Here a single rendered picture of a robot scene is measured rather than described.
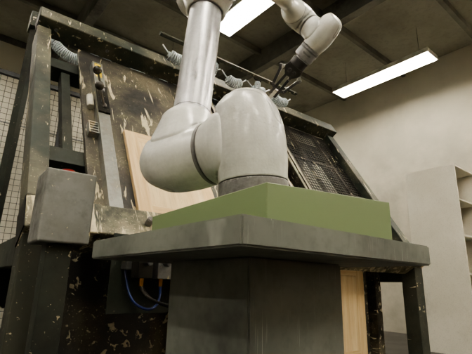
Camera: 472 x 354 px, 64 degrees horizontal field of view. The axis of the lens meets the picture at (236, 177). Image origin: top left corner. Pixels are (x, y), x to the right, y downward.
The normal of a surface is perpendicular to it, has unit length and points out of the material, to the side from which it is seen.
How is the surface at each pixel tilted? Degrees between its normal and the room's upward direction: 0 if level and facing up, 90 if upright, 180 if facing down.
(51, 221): 90
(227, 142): 94
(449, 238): 90
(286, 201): 90
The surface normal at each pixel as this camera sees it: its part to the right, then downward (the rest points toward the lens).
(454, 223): -0.76, -0.19
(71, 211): 0.61, -0.20
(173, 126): -0.43, -0.51
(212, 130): -0.62, -0.27
